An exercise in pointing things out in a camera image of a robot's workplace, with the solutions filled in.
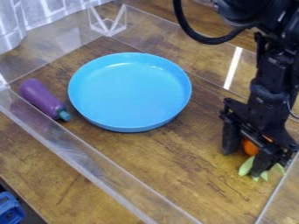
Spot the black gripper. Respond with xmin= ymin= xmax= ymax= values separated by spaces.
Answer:
xmin=219 ymin=84 xmax=299 ymax=178

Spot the orange toy carrot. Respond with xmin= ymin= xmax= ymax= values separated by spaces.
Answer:
xmin=238 ymin=134 xmax=287 ymax=183

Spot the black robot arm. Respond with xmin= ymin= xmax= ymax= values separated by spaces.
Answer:
xmin=215 ymin=0 xmax=299 ymax=177

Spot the clear acrylic back barrier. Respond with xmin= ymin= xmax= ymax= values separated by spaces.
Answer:
xmin=118 ymin=0 xmax=256 ymax=100

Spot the clear acrylic barrier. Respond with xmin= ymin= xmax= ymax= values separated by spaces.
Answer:
xmin=118 ymin=0 xmax=256 ymax=100
xmin=0 ymin=75 xmax=202 ymax=224

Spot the blue round plate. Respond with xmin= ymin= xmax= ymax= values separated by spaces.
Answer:
xmin=68 ymin=52 xmax=192 ymax=132

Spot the clear acrylic front barrier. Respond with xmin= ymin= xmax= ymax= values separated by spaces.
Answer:
xmin=0 ymin=75 xmax=202 ymax=224

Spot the purple toy eggplant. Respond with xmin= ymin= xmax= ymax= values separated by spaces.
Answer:
xmin=20 ymin=78 xmax=71 ymax=122

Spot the blue object at corner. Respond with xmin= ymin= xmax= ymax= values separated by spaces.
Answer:
xmin=0 ymin=192 xmax=26 ymax=224

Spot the white sheer curtain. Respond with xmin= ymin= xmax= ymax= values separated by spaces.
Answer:
xmin=0 ymin=0 xmax=110 ymax=54

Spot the black braided cable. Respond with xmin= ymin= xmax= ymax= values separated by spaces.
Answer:
xmin=172 ymin=0 xmax=247 ymax=46

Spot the clear acrylic corner bracket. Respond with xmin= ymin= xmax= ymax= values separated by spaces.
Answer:
xmin=88 ymin=4 xmax=127 ymax=38

